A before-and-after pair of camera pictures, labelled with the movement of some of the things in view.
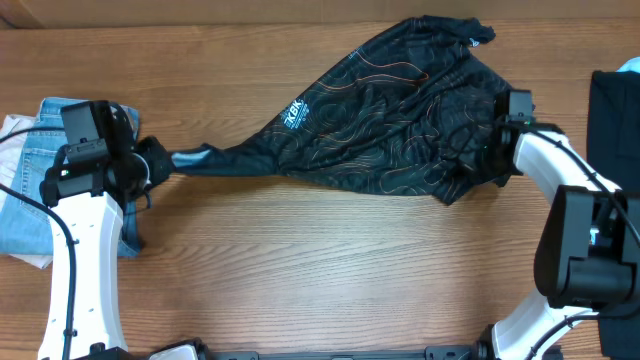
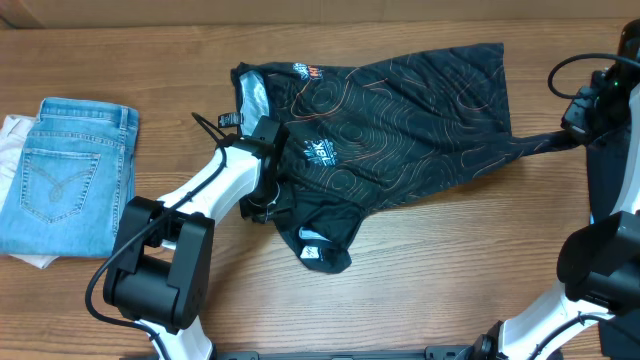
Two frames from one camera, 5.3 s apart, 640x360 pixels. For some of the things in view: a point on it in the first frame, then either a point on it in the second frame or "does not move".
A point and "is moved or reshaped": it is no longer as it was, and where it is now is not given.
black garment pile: [613, 153] does not move
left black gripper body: [160, 167] -> [262, 204]
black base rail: [477, 351] does not move
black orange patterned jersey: [419, 113] is moved or reshaped
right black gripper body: [498, 166] -> [584, 112]
